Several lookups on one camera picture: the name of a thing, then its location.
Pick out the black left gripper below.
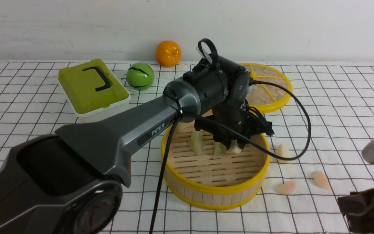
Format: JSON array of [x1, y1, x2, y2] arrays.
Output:
[[183, 56, 274, 149]]

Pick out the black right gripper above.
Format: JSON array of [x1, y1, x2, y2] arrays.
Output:
[[337, 188, 374, 234]]

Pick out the pale green dumpling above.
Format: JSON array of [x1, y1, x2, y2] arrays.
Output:
[[213, 142, 227, 160], [188, 131, 203, 155]]

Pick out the pink dumpling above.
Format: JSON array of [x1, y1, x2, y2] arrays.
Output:
[[314, 171, 331, 191], [275, 181, 296, 195]]

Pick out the white dumpling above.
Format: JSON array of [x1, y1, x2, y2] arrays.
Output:
[[226, 140, 243, 154], [276, 142, 291, 158]]

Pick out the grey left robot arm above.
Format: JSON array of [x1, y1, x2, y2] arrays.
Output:
[[0, 56, 274, 234]]

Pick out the woven bamboo steamer lid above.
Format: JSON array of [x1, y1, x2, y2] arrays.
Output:
[[240, 63, 293, 114]]

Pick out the bamboo steamer tray yellow rim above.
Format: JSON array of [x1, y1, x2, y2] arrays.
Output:
[[164, 123, 270, 211]]

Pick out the toy orange fruit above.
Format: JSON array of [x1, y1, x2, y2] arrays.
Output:
[[155, 40, 182, 68]]

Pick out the green toy ball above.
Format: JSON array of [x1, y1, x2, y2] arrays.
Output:
[[126, 62, 155, 91]]

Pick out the white black grid tablecloth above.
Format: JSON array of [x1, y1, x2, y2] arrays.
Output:
[[0, 61, 374, 234]]

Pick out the green lid white box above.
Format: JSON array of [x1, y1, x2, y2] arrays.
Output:
[[58, 59, 131, 123]]

